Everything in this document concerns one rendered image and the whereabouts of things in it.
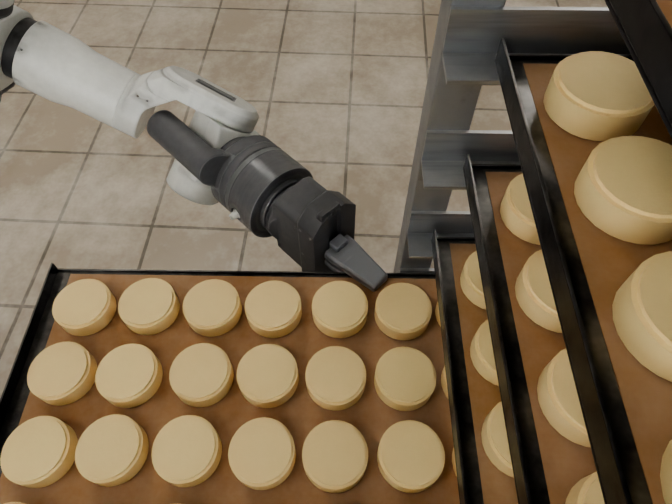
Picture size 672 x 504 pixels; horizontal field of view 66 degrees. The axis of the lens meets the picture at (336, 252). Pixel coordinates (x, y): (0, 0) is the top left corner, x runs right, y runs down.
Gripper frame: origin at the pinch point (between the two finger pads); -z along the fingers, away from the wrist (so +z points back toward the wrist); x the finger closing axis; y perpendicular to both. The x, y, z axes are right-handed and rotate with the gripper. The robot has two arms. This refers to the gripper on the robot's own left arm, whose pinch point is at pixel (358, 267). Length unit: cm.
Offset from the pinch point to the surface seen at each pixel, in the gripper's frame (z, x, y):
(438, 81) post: -2.8, 21.6, 3.3
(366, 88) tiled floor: 91, -90, 102
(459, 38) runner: -3.4, 24.8, 3.6
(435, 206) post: -4.1, 9.1, 4.5
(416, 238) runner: -3.9, 5.8, 3.0
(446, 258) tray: -7.0, 6.1, 3.1
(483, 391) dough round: -16.1, 6.1, -3.9
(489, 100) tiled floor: 54, -90, 130
